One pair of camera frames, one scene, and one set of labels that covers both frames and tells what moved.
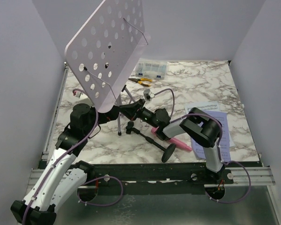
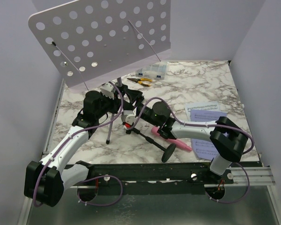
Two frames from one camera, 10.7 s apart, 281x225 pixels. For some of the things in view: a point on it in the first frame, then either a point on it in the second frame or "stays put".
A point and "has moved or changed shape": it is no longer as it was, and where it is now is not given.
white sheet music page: [207, 106] stays put
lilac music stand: [106, 49] has moved or changed shape
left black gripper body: [104, 117] → [112, 105]
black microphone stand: [167, 152] stays put
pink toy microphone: [179, 143] stays put
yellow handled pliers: [140, 81] stays put
